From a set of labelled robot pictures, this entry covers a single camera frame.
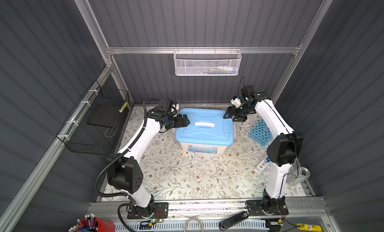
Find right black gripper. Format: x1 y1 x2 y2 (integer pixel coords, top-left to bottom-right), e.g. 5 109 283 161
223 105 252 122

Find white plastic storage bin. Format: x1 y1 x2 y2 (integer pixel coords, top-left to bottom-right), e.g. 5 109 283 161
175 122 236 154

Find blue plastic bin lid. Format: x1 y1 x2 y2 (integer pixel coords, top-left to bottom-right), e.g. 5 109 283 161
175 108 235 146

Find white small tube rack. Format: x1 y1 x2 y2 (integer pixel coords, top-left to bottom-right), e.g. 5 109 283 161
254 155 271 175

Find clear plastic measuring cup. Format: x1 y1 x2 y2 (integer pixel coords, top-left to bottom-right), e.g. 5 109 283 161
286 166 311 187

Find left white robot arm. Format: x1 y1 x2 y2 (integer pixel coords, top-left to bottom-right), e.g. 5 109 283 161
94 98 190 214

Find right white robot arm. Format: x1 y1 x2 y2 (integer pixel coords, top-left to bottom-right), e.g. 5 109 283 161
224 85 304 215

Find blue test tube rack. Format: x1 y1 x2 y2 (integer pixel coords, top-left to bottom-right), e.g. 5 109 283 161
249 119 273 146

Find yellow brush in basket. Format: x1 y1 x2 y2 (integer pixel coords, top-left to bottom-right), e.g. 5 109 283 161
119 101 129 113

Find black handheld device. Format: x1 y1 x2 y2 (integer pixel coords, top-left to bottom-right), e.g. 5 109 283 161
219 211 249 231

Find red pen cup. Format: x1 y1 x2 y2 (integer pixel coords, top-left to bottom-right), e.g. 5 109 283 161
68 217 116 232

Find yellow bottle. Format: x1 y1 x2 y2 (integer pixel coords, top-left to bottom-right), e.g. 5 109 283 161
297 223 323 232

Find white wire wall basket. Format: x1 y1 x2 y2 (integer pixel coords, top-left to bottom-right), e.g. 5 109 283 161
173 49 242 76

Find black wire wall basket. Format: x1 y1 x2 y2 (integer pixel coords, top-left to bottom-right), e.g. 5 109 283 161
57 81 130 155

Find coiled beige cable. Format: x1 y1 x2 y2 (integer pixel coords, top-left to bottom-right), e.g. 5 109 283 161
183 216 205 232

